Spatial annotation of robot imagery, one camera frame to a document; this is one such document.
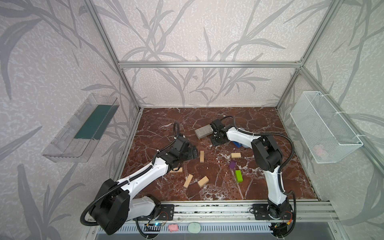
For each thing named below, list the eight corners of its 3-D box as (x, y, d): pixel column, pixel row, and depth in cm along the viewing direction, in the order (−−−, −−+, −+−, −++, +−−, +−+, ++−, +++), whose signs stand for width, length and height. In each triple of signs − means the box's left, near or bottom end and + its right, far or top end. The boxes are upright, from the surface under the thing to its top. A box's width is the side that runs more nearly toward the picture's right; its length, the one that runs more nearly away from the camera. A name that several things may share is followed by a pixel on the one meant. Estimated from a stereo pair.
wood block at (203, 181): (200, 187, 83) (200, 186, 81) (197, 183, 85) (197, 181, 83) (209, 180, 86) (209, 179, 84) (206, 176, 87) (206, 175, 85)
